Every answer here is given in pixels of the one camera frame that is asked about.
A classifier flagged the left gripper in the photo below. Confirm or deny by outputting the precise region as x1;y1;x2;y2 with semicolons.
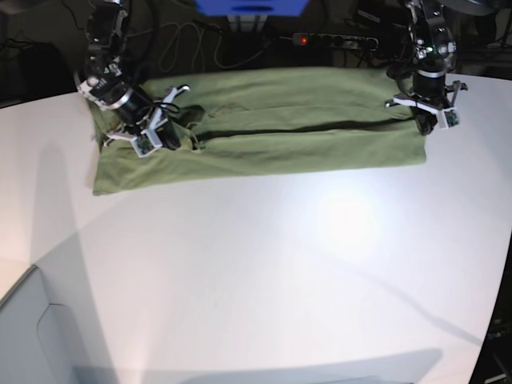
385;71;468;135

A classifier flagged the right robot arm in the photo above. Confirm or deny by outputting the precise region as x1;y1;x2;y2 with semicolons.
74;1;190;158

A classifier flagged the green T-shirt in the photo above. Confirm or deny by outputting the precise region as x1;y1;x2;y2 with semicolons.
90;67;426;196

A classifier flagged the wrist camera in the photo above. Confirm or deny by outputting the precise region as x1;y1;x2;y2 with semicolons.
130;134;162;158
437;107;460;130

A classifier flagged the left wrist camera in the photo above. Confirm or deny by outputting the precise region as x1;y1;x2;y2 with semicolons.
437;107;460;130

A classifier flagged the blue box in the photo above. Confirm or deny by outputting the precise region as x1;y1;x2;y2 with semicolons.
196;0;309;17

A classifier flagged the black power strip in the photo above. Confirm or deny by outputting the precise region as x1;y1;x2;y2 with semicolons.
281;33;379;52

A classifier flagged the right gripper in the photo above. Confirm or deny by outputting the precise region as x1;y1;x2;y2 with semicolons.
102;84;190;150

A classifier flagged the white table-side panel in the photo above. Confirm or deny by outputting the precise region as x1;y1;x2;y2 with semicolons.
1;266;119;383

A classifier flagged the grey looped cable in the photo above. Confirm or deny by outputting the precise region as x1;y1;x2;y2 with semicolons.
159;18;273;73

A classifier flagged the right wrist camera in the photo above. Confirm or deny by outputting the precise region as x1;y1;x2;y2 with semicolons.
130;134;162;158

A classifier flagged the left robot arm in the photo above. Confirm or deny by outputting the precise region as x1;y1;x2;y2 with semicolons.
385;1;468;136

